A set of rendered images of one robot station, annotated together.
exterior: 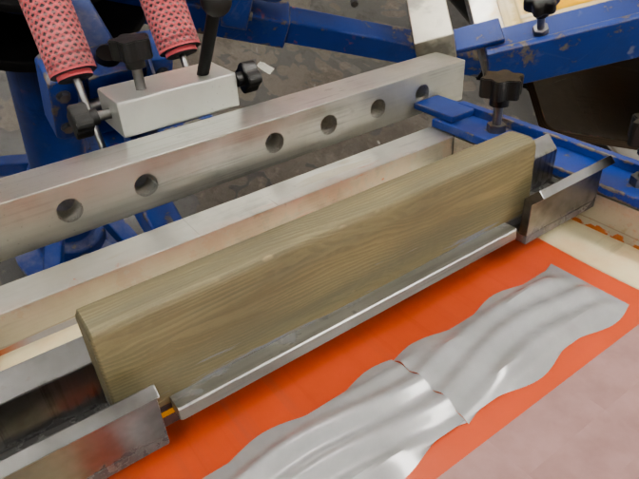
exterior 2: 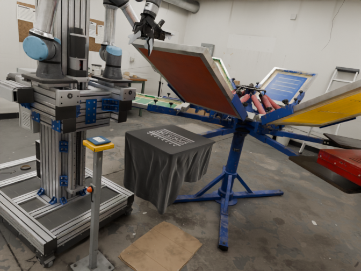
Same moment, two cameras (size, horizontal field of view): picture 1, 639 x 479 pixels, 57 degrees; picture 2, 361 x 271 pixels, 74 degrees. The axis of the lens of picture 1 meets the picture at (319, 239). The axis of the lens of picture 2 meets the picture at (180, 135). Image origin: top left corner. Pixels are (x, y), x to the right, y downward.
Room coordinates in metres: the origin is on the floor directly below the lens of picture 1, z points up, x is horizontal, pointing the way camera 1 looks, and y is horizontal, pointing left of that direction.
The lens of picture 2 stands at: (0.25, -1.93, 1.50)
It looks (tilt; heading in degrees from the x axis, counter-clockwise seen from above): 18 degrees down; 96
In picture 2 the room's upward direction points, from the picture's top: 9 degrees clockwise
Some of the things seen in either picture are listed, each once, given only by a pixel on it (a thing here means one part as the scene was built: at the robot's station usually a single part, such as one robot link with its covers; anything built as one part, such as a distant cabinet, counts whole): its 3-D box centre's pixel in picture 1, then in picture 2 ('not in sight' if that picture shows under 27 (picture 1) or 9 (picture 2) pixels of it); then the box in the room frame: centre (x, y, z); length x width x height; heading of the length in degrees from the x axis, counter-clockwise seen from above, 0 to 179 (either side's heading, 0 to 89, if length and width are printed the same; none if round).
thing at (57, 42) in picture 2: not in sight; (49, 48); (-0.72, -0.57, 1.42); 0.13 x 0.12 x 0.14; 105
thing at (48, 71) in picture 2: not in sight; (50, 68); (-0.72, -0.56, 1.31); 0.15 x 0.15 x 0.10
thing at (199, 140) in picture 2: not in sight; (171, 136); (0.04, -0.32, 0.95); 0.48 x 0.44 x 0.01; 57
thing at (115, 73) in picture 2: not in sight; (113, 71); (-0.52, -0.11, 1.31); 0.15 x 0.15 x 0.10
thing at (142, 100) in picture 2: not in sight; (161, 96); (-0.27, 0.66, 1.05); 1.08 x 0.61 x 0.23; 177
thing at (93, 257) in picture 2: not in sight; (95, 210); (-0.34, -0.68, 0.48); 0.22 x 0.22 x 0.96; 57
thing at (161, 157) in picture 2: not in sight; (143, 171); (-0.09, -0.52, 0.74); 0.45 x 0.03 x 0.43; 147
